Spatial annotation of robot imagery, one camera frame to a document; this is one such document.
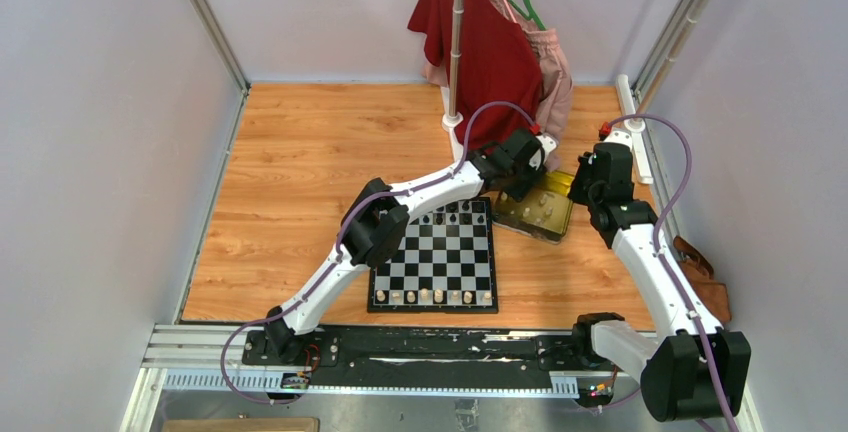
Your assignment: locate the black white chess board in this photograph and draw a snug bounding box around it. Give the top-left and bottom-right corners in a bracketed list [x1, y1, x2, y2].
[367, 197, 499, 313]

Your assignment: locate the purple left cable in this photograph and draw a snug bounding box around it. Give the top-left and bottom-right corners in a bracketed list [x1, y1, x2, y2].
[219, 101, 541, 406]

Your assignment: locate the red t-shirt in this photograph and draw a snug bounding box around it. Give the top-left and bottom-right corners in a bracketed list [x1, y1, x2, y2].
[408, 0, 543, 150]

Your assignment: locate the white clothes rack stand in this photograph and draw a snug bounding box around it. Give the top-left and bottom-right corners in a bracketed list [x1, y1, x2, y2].
[442, 0, 465, 161]

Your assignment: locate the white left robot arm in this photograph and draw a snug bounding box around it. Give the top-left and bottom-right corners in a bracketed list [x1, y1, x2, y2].
[263, 129, 558, 365]

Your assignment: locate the purple cable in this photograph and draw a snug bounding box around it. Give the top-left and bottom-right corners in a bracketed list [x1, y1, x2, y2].
[219, 101, 541, 406]
[599, 114, 740, 432]

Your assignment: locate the yellow metal tin box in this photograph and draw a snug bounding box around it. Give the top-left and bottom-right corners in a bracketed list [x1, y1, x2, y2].
[493, 171, 574, 244]

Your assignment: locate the pink garment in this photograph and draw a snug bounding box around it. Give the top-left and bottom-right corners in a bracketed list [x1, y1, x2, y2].
[423, 0, 574, 150]

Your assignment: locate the brown cloth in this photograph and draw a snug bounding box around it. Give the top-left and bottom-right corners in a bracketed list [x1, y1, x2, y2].
[672, 236, 732, 325]

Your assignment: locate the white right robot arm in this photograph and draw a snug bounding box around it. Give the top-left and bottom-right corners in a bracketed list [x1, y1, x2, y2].
[569, 141, 752, 422]

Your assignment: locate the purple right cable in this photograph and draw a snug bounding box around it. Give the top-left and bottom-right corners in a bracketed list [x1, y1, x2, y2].
[599, 114, 740, 432]

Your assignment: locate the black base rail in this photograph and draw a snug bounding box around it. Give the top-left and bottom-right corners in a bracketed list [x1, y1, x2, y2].
[240, 325, 622, 398]

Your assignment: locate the white right rack foot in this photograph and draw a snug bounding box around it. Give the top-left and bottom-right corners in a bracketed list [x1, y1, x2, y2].
[615, 74, 654, 185]

